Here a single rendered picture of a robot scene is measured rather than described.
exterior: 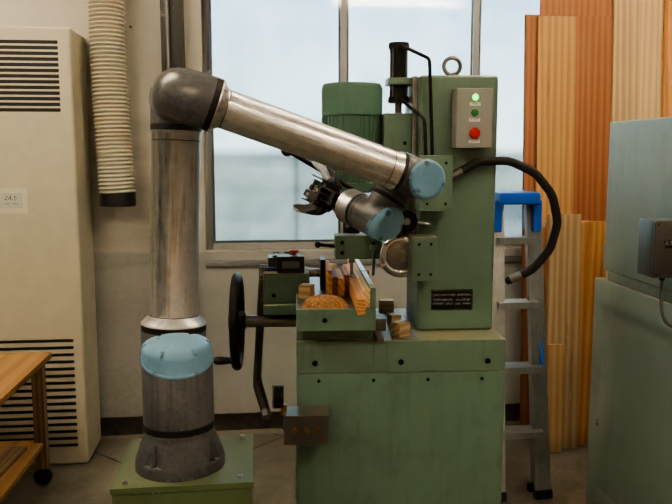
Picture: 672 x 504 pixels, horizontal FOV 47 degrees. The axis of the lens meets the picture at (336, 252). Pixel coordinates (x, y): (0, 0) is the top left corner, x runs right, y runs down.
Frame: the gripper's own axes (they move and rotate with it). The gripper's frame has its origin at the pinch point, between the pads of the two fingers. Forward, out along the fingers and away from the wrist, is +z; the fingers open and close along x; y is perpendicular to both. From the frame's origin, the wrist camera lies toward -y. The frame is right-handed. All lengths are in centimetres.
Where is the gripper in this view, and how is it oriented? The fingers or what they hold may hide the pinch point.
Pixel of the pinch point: (305, 184)
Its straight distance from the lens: 215.2
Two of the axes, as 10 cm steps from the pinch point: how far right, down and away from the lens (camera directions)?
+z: -6.2, -3.6, 7.0
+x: -4.1, 9.1, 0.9
